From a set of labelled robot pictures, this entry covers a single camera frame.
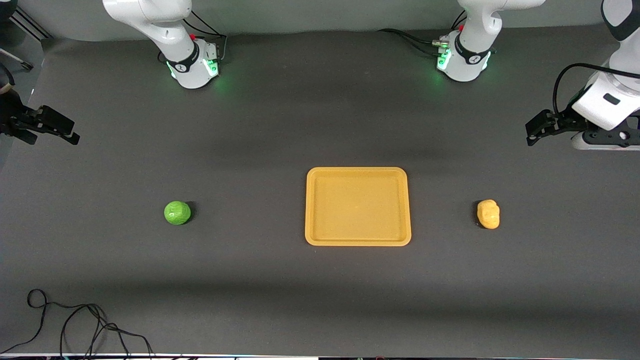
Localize yellow potato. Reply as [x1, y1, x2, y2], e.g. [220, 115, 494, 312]
[476, 199, 501, 230]

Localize green apple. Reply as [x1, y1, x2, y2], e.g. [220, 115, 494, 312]
[164, 200, 192, 226]

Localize orange plastic tray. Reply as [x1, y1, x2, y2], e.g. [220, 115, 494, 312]
[305, 167, 412, 247]

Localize dark grey table mat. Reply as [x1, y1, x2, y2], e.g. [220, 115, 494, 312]
[0, 20, 640, 359]

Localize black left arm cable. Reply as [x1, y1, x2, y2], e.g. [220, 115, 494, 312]
[552, 63, 640, 117]

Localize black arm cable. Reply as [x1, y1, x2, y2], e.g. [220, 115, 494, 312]
[552, 63, 640, 117]
[0, 62, 16, 101]

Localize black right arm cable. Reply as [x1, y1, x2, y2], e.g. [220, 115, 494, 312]
[0, 62, 16, 101]

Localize dark metal frame bar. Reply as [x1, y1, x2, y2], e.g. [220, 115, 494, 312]
[9, 7, 54, 42]

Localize black left base cables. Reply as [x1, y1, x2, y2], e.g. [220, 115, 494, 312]
[377, 10, 468, 57]

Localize black base cables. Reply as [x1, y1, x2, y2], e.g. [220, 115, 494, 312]
[157, 10, 229, 65]
[377, 10, 468, 57]

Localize black right base cables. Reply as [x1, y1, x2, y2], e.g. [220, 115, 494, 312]
[157, 10, 229, 65]

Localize thin black loose cable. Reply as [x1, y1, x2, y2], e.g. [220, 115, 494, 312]
[0, 289, 154, 359]

